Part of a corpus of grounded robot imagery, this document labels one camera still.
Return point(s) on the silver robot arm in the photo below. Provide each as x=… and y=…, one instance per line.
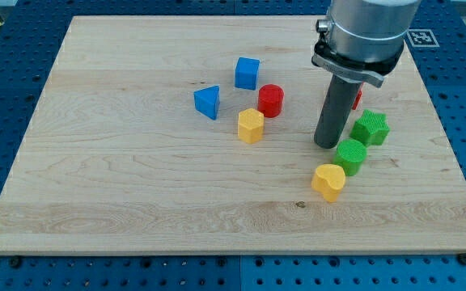
x=362, y=40

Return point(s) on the yellow hexagon block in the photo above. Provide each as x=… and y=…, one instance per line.
x=250, y=125

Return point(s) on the blue triangle block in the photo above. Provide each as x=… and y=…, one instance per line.
x=207, y=101

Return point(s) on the red cylinder block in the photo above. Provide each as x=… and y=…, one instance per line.
x=270, y=100

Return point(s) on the blue cube block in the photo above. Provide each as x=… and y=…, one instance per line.
x=246, y=73

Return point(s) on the wooden board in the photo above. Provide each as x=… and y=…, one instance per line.
x=117, y=161

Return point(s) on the yellow heart block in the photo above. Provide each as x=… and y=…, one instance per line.
x=329, y=181

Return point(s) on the green cylinder block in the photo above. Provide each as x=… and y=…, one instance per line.
x=350, y=155

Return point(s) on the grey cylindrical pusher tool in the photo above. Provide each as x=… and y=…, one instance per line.
x=337, y=106

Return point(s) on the red block behind pusher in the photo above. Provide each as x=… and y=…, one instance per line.
x=357, y=100

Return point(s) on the green star block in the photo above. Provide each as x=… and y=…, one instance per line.
x=371, y=128

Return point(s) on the white fiducial marker tag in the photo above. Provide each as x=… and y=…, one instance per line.
x=422, y=38

